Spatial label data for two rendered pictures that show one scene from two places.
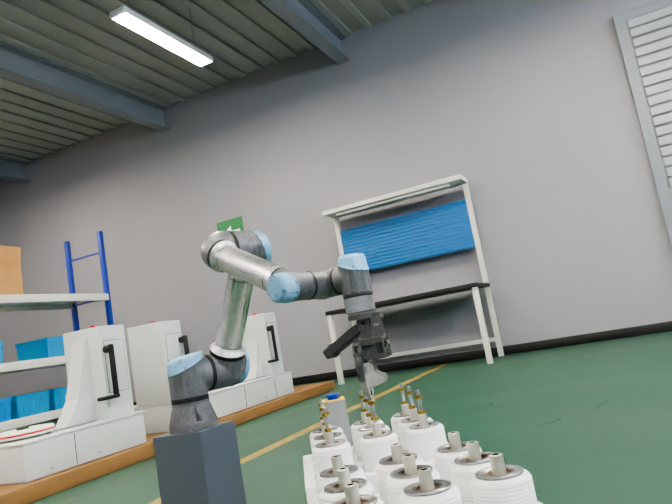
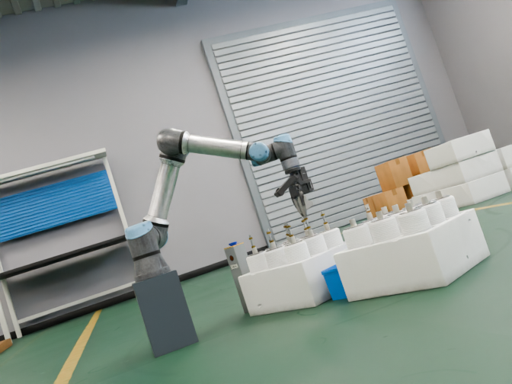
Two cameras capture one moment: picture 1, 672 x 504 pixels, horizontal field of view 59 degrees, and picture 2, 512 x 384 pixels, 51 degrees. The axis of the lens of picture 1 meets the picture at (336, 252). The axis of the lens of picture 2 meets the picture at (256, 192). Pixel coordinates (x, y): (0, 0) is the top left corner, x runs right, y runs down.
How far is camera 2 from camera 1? 1.58 m
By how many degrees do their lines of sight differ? 40
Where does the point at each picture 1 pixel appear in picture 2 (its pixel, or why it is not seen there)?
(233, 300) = (170, 180)
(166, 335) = not seen: outside the picture
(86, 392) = not seen: outside the picture
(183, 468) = (165, 299)
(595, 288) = (208, 232)
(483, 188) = (118, 161)
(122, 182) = not seen: outside the picture
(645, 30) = (223, 52)
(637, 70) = (220, 79)
